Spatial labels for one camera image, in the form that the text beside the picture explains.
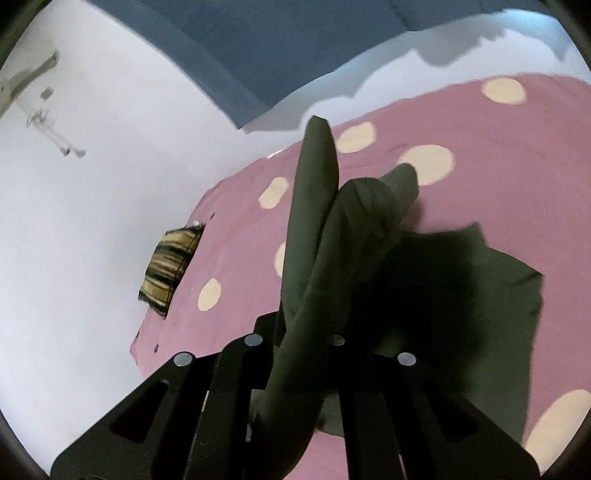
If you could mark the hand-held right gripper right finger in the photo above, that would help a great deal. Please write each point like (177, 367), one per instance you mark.
(355, 383)

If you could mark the blue curtain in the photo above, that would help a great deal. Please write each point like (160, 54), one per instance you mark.
(277, 46)

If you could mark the olive green zip jacket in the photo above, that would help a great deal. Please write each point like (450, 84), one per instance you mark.
(323, 240)

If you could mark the pink cream-dotted bed sheet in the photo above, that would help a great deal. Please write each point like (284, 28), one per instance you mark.
(485, 194)

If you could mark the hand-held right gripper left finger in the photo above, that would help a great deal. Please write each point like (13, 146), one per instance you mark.
(240, 369)

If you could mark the brown striped pillow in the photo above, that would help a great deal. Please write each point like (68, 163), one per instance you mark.
(168, 267)

